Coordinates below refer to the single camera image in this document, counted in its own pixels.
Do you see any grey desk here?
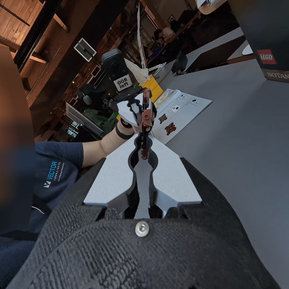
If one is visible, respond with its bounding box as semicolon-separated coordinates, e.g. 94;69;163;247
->
135;53;289;289

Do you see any framed board on stand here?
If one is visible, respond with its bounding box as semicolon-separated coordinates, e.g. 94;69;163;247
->
65;102;104;136

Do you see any beige chair seat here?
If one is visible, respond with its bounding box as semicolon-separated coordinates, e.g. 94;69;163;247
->
197;0;227;15

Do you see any black power adapter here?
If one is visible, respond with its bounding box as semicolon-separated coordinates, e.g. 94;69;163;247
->
171;51;188;74

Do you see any hanging framed panel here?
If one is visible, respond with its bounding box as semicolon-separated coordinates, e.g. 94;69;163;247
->
74;38;97;62

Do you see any instruction booklet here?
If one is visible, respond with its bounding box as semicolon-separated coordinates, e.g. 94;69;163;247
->
154;89;213;145

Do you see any white paper bag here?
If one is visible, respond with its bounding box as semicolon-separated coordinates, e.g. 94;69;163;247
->
124;59;150;83

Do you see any person's left hand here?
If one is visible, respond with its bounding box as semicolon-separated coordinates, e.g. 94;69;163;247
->
120;113;157;136

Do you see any white paper sheet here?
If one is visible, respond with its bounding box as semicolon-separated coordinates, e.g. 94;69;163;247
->
136;2;148;68

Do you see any black desk mat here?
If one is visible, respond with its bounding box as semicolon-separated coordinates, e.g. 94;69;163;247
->
186;35;247;74

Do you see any person's left forearm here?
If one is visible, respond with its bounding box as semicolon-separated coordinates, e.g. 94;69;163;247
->
82;133;127;168

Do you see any person's blue shirt torso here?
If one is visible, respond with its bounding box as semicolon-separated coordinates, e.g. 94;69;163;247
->
0;142;84;289

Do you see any black toy set box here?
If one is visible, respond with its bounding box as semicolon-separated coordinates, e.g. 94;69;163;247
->
228;0;289;83

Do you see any yellow plastic bin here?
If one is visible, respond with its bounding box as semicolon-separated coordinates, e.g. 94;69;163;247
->
142;76;163;97

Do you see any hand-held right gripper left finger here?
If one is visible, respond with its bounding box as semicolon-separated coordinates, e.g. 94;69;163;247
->
84;133;138;219

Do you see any brown and black brick assembly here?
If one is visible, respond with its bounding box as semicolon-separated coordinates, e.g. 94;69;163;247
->
135;88;153;161

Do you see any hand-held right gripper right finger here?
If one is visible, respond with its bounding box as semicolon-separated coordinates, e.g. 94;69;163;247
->
148;135;202;218

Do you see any black wristband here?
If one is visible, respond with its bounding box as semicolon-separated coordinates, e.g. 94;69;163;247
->
116;125;135;140

